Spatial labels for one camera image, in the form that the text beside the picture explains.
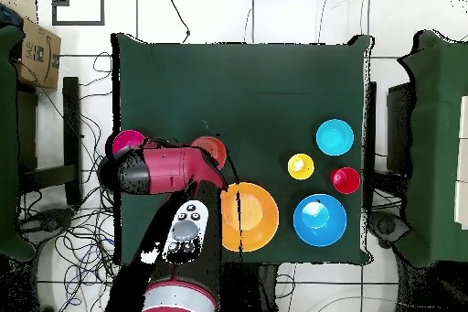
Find small orange-red bowl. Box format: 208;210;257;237
189;135;229;170

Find white box stack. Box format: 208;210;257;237
453;94;468;231

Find large orange-yellow bowl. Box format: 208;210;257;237
219;182;280;253

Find dark green tablecloth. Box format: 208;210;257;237
111;32;375;266

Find yellow cup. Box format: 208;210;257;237
287;153;315;180

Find small light blue bowl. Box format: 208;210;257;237
315;118;355;156

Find large blue bowl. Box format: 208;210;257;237
292;193;348;248

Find small magenta bowl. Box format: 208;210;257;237
112;129;146;156

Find red cup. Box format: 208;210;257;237
329;167;362;195

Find black metal stand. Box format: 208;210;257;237
16;76;84;208

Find green cloth-covered table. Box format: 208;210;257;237
396;29;468;268
0;24;37;261

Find cardboard box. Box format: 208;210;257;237
10;0;62;91

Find black cable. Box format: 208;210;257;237
163;0;192;45

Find tangle of black cables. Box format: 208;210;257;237
16;51;147;312

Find black square frame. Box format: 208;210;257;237
51;0;106;27

